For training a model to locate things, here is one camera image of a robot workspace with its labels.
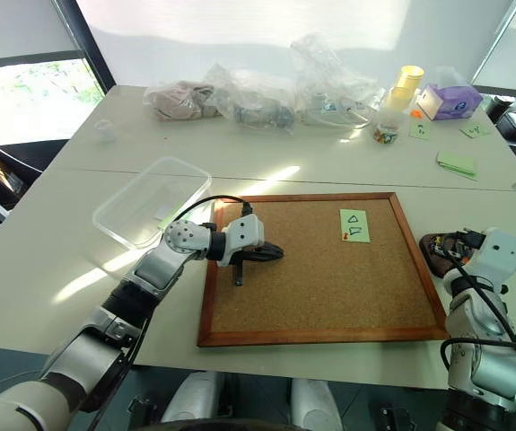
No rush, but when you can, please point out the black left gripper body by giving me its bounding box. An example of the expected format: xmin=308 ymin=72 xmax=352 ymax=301
xmin=228 ymin=244 xmax=268 ymax=267

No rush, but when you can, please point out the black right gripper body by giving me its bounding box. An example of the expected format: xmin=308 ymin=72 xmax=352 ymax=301
xmin=434 ymin=231 xmax=478 ymax=267

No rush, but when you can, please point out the green note with triangle drawings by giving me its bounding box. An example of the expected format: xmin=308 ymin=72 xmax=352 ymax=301
xmin=338 ymin=208 xmax=372 ymax=244

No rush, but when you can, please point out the clear plastic box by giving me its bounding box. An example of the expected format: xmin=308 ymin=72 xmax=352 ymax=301
xmin=92 ymin=155 xmax=213 ymax=251

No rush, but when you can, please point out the green note with scribble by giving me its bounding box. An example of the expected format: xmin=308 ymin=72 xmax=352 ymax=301
xmin=459 ymin=122 xmax=492 ymax=139
xmin=408 ymin=121 xmax=433 ymax=142

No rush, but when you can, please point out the clear jar of pushpins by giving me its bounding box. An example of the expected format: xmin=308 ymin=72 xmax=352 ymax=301
xmin=372 ymin=86 xmax=415 ymax=146

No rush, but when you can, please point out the purple tissue box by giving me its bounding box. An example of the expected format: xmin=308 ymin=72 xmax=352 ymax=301
xmin=416 ymin=82 xmax=485 ymax=122

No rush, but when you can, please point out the plastic bag with white box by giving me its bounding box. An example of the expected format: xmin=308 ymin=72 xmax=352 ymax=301
xmin=290 ymin=32 xmax=385 ymax=132

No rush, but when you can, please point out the wood framed cork board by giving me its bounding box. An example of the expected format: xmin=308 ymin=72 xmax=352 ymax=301
xmin=197 ymin=192 xmax=450 ymax=348

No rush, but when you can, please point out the stack of green notes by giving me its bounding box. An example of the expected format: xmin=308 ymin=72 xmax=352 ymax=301
xmin=435 ymin=150 xmax=480 ymax=182

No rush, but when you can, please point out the white rounded shell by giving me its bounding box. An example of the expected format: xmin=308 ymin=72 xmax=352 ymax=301
xmin=289 ymin=377 xmax=345 ymax=431
xmin=160 ymin=371 xmax=221 ymax=426

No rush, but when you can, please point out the plastic bag with grey items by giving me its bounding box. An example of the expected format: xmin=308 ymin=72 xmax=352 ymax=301
xmin=203 ymin=64 xmax=297 ymax=136

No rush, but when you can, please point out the plastic bag with beige cloth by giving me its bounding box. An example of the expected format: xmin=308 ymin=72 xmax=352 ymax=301
xmin=144 ymin=80 xmax=223 ymax=123

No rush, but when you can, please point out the yellow cylindrical container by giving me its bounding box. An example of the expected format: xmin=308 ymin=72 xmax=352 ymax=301
xmin=392 ymin=65 xmax=425 ymax=108

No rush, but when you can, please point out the small clear plastic cup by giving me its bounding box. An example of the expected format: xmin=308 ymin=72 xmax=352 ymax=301
xmin=94 ymin=119 xmax=117 ymax=144

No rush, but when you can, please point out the dark furniture piece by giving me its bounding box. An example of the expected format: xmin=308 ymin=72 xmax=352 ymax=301
xmin=0 ymin=137 xmax=69 ymax=240

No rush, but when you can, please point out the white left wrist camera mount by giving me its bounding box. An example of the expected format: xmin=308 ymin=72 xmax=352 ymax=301
xmin=215 ymin=214 xmax=267 ymax=267

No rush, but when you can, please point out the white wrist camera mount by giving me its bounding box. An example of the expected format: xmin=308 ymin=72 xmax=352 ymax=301
xmin=215 ymin=214 xmax=267 ymax=267
xmin=466 ymin=227 xmax=516 ymax=286

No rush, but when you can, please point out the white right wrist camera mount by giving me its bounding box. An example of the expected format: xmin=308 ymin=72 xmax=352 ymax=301
xmin=466 ymin=227 xmax=516 ymax=286

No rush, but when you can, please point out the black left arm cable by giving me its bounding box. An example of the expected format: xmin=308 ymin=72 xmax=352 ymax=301
xmin=89 ymin=194 xmax=254 ymax=431

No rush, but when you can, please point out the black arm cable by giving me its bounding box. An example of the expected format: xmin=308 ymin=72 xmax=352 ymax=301
xmin=439 ymin=231 xmax=516 ymax=374
xmin=89 ymin=194 xmax=254 ymax=431

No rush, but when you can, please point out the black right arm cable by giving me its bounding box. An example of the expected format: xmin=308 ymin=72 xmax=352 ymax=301
xmin=439 ymin=231 xmax=516 ymax=374

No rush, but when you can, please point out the dark window frame post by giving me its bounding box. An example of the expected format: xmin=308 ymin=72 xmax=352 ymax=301
xmin=53 ymin=0 xmax=118 ymax=96

